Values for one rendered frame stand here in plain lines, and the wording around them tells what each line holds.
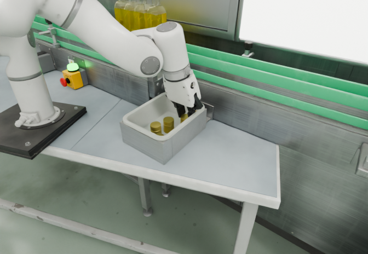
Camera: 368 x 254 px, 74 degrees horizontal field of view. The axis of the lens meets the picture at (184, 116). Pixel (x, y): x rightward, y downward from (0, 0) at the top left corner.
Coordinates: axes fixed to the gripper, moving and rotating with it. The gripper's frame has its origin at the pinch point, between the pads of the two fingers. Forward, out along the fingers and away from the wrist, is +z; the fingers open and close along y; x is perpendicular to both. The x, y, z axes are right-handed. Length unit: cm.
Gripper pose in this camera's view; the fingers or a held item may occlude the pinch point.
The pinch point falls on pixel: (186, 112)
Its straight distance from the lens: 77.9
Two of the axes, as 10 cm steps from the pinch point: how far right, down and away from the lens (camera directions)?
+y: -8.0, -3.1, 5.2
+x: -5.8, 6.4, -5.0
